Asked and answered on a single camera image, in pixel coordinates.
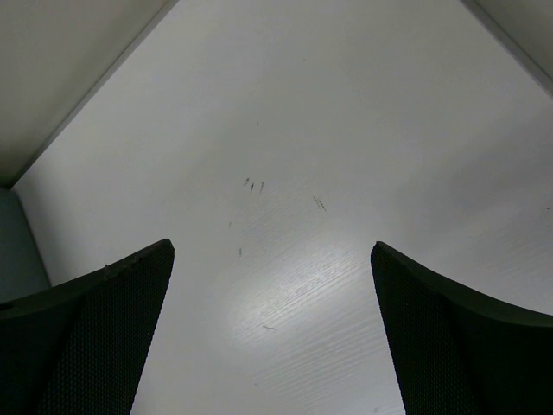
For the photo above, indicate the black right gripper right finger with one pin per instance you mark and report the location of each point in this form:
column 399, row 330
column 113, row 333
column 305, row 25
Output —
column 456, row 350

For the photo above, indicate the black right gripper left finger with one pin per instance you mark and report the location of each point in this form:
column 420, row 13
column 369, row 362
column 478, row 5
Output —
column 80, row 347

